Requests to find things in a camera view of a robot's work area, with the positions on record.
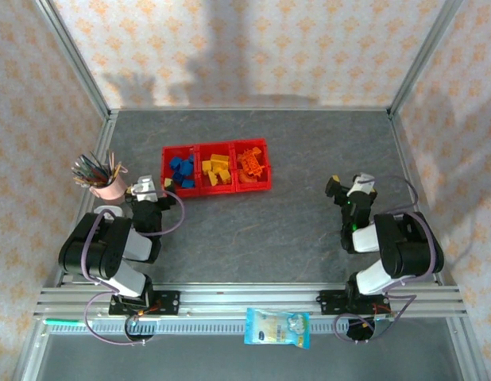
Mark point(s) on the large yellow lego brick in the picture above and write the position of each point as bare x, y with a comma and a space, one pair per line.
220, 158

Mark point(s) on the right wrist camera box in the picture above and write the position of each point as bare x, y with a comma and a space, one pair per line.
360, 182

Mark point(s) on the blue snack packet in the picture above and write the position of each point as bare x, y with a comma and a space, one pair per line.
277, 327

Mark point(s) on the yellow pencil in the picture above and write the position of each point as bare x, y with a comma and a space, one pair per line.
117, 168

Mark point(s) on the pink cup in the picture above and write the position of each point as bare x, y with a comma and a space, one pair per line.
112, 192

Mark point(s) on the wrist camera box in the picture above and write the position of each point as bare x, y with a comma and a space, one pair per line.
144, 186
360, 182

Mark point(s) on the green marker pen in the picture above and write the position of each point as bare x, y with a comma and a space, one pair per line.
63, 321

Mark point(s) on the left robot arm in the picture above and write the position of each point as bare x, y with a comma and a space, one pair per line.
94, 246

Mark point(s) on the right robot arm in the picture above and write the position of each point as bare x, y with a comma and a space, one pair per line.
408, 246

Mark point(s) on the pink clip pen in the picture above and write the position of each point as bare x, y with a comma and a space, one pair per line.
122, 170

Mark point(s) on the beige pen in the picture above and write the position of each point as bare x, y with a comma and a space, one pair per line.
111, 158

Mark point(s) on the aluminium frame leg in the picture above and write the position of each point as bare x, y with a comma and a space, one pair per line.
468, 349
29, 357

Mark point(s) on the orange lego chassis piece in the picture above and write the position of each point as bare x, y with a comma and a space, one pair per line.
251, 162

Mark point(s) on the curved yellow lego piece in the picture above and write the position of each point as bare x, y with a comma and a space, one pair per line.
212, 179

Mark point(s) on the aluminium frame post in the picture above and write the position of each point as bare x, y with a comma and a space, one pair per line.
76, 59
422, 59

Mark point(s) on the teal pen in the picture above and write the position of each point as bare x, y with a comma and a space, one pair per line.
88, 158

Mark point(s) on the white square clock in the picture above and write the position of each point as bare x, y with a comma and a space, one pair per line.
110, 209

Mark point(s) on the wide aluminium rail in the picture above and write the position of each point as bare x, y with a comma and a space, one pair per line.
249, 301

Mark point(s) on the red plastic bin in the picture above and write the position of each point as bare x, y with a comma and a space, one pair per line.
178, 193
251, 187
215, 190

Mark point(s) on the small orange lego brick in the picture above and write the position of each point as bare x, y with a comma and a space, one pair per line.
256, 150

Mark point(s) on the aluminium side rail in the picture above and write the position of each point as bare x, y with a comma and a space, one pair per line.
105, 135
405, 158

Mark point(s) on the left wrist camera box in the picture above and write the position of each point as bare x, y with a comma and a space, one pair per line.
144, 186

